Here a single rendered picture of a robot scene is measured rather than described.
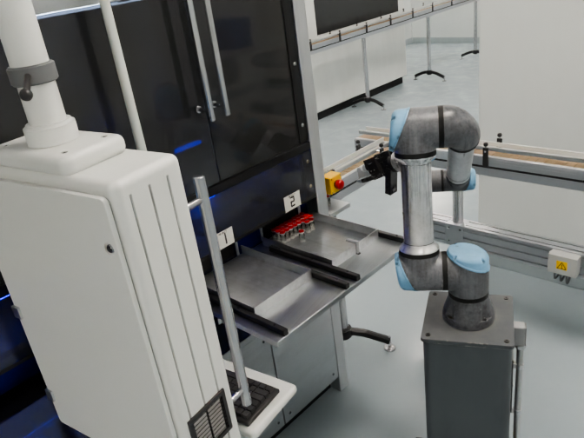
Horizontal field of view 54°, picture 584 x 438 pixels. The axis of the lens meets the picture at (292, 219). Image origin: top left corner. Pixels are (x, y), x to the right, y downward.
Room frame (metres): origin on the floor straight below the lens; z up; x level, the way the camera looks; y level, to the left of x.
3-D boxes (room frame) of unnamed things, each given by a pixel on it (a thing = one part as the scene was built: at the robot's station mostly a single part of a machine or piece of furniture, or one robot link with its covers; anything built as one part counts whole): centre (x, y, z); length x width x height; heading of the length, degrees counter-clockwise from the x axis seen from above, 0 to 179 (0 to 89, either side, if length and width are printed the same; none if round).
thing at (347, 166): (2.46, -0.28, 0.92); 0.69 x 0.16 x 0.16; 134
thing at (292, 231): (1.97, -0.02, 0.90); 0.18 x 0.02 x 0.05; 133
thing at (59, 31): (1.61, 0.39, 1.51); 0.47 x 0.01 x 0.59; 134
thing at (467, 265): (1.44, -0.48, 0.96); 0.13 x 0.12 x 0.14; 76
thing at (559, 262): (2.09, -1.12, 0.50); 0.12 x 0.05 x 0.09; 44
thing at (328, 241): (1.89, -0.09, 0.90); 0.34 x 0.26 x 0.04; 43
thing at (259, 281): (1.67, 0.17, 0.90); 0.34 x 0.26 x 0.04; 44
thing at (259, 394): (1.27, 0.30, 0.82); 0.40 x 0.14 x 0.02; 53
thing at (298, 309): (1.74, 0.00, 0.87); 0.70 x 0.48 x 0.02; 134
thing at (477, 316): (1.44, -0.49, 0.84); 0.15 x 0.15 x 0.10
